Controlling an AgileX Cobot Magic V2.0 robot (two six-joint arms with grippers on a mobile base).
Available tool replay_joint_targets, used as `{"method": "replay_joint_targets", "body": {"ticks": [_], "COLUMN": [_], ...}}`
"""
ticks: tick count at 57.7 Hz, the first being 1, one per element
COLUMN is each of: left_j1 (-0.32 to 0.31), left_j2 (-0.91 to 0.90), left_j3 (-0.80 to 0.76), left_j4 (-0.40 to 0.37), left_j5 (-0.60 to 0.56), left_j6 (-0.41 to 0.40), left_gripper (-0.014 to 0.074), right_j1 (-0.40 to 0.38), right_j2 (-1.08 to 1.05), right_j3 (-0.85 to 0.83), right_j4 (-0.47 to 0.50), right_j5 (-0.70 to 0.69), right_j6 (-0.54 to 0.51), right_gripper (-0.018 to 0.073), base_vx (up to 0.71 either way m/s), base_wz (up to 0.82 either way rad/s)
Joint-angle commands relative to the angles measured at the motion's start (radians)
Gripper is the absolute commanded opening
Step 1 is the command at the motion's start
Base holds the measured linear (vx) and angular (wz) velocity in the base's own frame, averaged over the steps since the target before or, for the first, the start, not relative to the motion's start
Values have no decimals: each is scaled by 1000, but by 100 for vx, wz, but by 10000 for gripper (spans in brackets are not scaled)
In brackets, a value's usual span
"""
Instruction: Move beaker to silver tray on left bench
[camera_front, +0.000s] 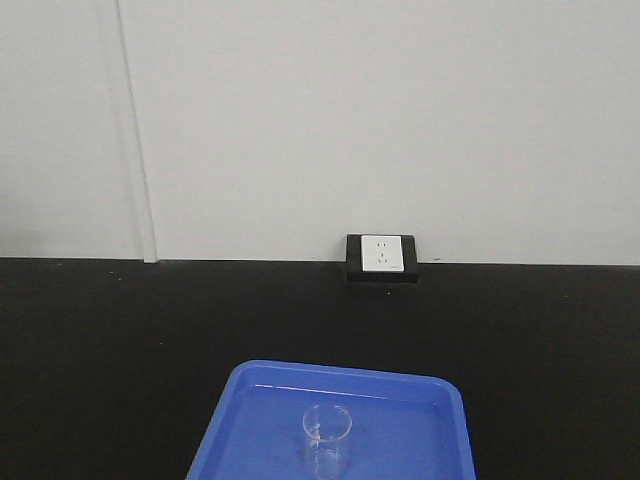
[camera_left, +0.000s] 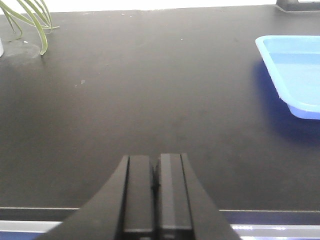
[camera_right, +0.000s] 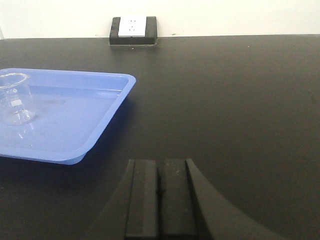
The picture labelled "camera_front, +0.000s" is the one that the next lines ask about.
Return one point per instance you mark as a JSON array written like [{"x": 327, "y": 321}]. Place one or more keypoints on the clear glass beaker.
[{"x": 327, "y": 428}]

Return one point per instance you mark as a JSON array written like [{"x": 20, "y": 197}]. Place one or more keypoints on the blue plastic tray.
[{"x": 404, "y": 426}]

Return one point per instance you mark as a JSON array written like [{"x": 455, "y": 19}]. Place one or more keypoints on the white wall power socket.
[{"x": 382, "y": 254}]

